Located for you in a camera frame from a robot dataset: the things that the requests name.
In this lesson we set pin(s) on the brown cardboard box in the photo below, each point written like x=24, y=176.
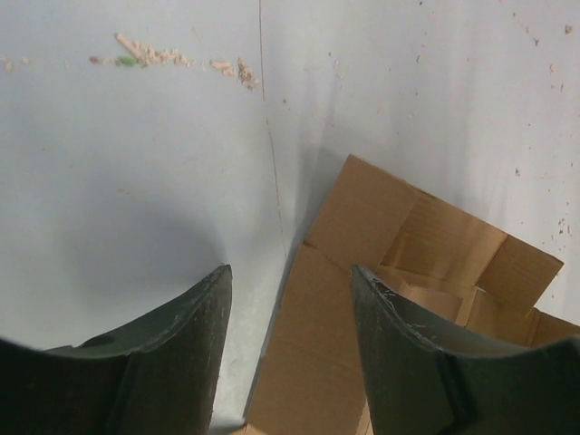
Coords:
x=310, y=379

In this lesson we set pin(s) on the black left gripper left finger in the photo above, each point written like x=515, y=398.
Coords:
x=154, y=375

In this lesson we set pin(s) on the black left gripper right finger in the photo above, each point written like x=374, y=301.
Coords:
x=426, y=375

